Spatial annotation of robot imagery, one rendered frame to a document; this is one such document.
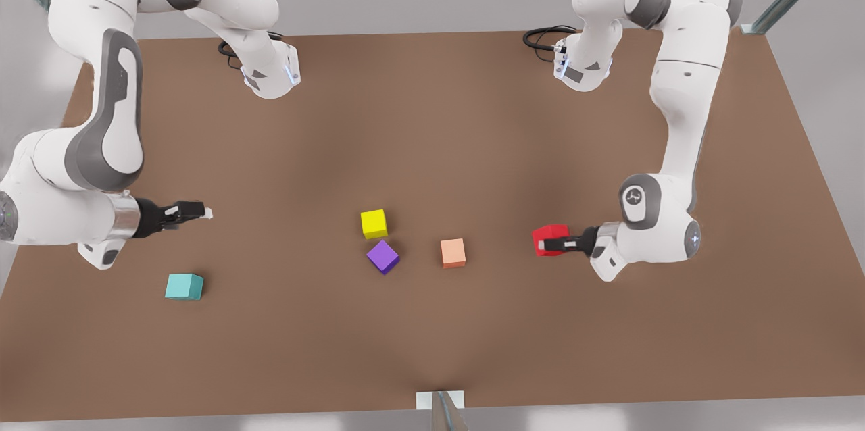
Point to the red wooden cube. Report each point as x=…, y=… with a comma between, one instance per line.
x=547, y=236

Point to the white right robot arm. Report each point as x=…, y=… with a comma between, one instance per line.
x=101, y=113

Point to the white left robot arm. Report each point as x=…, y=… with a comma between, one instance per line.
x=676, y=113

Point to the teal wooden cube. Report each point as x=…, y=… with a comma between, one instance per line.
x=184, y=286

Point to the orange wooden cube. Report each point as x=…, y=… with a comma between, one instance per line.
x=453, y=252

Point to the yellow wooden cube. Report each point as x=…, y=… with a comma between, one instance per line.
x=374, y=223

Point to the purple wooden cube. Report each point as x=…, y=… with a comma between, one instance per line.
x=383, y=257

